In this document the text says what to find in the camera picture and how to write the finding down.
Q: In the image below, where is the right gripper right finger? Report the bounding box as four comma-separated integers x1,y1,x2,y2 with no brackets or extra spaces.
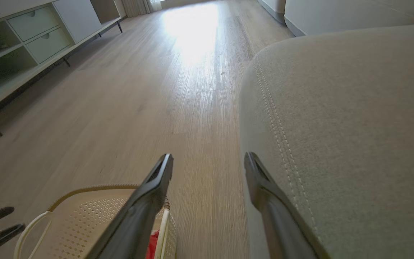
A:
244,152,331,259

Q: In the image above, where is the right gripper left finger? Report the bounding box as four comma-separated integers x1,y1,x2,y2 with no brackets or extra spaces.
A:
85,154,174,259

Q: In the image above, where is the red garment with white trim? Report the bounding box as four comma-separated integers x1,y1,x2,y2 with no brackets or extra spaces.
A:
146,230,160,259

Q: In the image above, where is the grey fabric sofa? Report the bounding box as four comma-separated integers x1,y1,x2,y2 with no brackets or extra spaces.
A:
239,23,414,259

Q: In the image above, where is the white perforated laundry basket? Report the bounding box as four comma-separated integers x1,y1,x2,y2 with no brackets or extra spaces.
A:
13,185,177,259

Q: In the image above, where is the white low TV cabinet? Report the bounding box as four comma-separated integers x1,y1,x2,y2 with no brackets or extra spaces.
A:
0,0,123,137

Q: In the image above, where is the grey pleated curtain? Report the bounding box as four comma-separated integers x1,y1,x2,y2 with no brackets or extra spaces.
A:
121,0,162,18

